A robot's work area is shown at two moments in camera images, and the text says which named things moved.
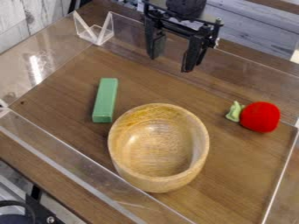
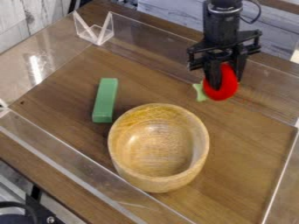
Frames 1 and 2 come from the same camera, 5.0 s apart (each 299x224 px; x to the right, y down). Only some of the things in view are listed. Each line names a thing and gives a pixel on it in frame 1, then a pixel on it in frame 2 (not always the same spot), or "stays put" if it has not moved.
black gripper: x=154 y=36 to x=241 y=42
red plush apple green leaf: x=257 y=116 to x=228 y=86
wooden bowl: x=157 y=143 stays put
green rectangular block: x=105 y=101 stays put
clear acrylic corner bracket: x=94 y=34 stays put
